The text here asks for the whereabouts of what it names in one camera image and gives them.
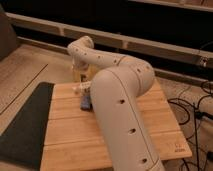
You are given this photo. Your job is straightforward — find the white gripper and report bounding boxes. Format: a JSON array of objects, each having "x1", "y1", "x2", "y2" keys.
[{"x1": 72, "y1": 65, "x2": 98, "y2": 93}]

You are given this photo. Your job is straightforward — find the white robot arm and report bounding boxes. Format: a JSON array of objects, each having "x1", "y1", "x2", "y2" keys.
[{"x1": 67, "y1": 36, "x2": 165, "y2": 171}]

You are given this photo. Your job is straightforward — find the dark grey floor mat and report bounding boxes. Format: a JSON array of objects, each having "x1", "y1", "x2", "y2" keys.
[{"x1": 0, "y1": 82, "x2": 54, "y2": 170}]

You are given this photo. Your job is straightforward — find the grey sofa corner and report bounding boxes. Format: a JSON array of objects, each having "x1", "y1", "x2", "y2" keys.
[{"x1": 0, "y1": 5, "x2": 19, "y2": 61}]

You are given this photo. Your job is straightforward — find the white shelf rail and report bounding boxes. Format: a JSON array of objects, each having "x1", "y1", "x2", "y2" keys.
[{"x1": 6, "y1": 12, "x2": 213, "y2": 68}]

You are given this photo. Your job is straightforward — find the black floor cables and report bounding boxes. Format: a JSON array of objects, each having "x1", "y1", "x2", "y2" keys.
[{"x1": 166, "y1": 79, "x2": 213, "y2": 171}]

